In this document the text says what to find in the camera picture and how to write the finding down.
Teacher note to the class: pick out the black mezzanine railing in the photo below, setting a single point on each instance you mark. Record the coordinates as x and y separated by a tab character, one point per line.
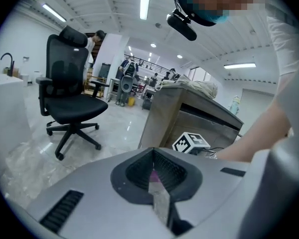
149	63

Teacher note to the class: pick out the teal face mask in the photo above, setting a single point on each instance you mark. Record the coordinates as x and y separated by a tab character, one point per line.
204	16

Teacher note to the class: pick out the black shelf trolley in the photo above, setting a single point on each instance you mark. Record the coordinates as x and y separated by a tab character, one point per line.
148	99

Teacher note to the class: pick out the ceiling smoke detector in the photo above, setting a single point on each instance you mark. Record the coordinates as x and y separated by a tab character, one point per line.
158	25

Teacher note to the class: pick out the silver wristwatch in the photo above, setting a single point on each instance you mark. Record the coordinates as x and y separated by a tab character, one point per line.
213	155

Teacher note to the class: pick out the black curved faucet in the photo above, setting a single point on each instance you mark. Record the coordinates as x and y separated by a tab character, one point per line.
10	61

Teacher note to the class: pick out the dark wooden sink cabinet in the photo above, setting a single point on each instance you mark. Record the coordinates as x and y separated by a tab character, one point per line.
162	113

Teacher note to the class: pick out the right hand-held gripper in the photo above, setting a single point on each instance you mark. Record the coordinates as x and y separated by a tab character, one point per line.
189	142

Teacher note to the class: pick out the white crumpled towel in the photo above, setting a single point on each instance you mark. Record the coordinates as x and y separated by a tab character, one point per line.
196	86

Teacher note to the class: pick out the white trash bin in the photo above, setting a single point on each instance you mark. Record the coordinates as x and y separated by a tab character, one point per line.
36	77
24	80

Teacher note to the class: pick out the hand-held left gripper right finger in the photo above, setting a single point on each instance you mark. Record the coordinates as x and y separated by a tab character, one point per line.
214	195

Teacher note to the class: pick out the black office chair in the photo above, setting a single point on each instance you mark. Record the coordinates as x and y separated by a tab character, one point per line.
69	88

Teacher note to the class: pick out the person's right forearm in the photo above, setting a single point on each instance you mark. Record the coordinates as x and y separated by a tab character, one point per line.
259	138

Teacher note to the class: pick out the long ceiling tube light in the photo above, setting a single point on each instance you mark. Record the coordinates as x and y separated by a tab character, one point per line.
145	1
53	12
239	65

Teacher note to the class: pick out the black head-worn camera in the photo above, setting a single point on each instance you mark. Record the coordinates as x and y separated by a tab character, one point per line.
182	25

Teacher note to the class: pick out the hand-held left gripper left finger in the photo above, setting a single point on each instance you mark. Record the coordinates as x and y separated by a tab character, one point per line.
94	203

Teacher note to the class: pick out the wooden step shelf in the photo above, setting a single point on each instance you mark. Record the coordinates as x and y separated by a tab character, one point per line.
94	86

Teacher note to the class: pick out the light green cartoon bottle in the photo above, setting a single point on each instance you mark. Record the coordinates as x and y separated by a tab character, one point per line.
234	106

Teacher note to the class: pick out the person's white shirt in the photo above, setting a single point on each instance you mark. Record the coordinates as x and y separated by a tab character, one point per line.
286	46

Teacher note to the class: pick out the purple cloth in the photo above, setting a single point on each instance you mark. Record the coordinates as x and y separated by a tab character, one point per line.
155	177

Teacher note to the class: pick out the yellow bucket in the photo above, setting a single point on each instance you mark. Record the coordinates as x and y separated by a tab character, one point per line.
131	101

